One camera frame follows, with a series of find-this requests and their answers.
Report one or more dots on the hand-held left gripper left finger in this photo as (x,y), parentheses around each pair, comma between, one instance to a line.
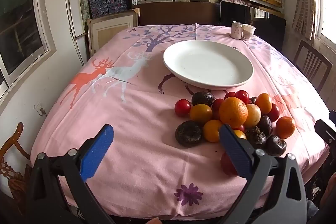
(98,153)

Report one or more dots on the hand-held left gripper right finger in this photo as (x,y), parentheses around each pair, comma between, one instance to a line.
(236,150)

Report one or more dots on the tiny yellow kumquat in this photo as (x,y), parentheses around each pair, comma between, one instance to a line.
(240,134)

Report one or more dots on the red cherry tomato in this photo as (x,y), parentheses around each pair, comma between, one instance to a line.
(182,107)
(241,96)
(217,106)
(241,128)
(274,112)
(229,95)

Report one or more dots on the dark water chestnut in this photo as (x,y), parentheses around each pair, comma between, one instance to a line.
(253,100)
(257,138)
(265,124)
(275,144)
(188,133)
(203,98)

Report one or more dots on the small orange tangerine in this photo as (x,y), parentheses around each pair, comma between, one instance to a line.
(285,127)
(200,113)
(212,131)
(263,102)

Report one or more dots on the large orange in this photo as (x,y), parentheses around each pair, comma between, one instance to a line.
(233,112)

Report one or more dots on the pale yellow round fruit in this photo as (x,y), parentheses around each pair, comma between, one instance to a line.
(254,115)

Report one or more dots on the white ceramic plate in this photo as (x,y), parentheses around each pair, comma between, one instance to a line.
(207,64)

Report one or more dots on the person's right forearm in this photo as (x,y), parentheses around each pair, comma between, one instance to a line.
(329,187)

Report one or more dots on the pink printed tablecloth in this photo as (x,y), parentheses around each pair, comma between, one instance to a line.
(131,134)

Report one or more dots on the dark wooden chair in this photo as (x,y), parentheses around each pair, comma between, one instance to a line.
(312,64)

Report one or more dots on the carved wooden chair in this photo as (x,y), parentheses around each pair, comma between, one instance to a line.
(13,145)

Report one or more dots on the black glossy panel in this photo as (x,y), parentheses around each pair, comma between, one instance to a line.
(270,27)

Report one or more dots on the white paper cup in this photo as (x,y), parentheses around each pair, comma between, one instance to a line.
(249,32)

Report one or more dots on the pale drink can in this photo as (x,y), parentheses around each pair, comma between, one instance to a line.
(236,29)

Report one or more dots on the bright window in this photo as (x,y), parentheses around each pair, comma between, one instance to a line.
(326,11)

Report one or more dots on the white leaning board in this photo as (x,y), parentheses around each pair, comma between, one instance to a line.
(71,16)

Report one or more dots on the dark wooden cabinet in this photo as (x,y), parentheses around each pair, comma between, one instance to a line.
(178,12)

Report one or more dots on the white framed sliding window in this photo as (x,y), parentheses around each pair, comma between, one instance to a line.
(18,16)

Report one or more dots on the white wall socket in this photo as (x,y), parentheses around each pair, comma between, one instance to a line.
(40,109)

